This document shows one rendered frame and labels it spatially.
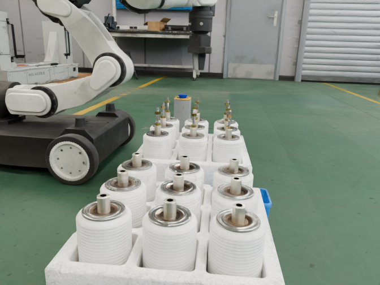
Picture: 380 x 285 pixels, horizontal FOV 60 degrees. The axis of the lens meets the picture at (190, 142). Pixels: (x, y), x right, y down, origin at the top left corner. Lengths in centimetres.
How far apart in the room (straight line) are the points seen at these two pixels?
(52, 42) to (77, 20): 330
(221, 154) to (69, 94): 77
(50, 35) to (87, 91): 337
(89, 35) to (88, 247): 104
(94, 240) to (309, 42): 588
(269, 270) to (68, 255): 35
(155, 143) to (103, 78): 46
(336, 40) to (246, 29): 155
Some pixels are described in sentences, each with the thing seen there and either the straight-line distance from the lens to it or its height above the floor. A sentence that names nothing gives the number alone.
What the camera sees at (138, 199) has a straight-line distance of 69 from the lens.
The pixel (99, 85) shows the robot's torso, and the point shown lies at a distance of 143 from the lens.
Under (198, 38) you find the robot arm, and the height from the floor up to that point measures 57.
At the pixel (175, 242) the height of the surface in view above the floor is 23.
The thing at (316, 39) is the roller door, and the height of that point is 72.
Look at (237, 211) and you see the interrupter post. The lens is 56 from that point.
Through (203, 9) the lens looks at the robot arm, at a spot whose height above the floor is 66.
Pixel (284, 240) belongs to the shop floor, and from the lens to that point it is 104.
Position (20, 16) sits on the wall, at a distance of 737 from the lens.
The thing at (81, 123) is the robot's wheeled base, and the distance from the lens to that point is 138.
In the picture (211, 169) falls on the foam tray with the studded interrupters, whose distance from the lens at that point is 104.
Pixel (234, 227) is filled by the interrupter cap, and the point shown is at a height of 25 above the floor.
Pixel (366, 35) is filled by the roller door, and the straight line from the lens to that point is 654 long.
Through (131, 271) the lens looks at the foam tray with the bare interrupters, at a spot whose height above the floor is 18.
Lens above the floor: 53
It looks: 16 degrees down
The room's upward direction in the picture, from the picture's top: 2 degrees clockwise
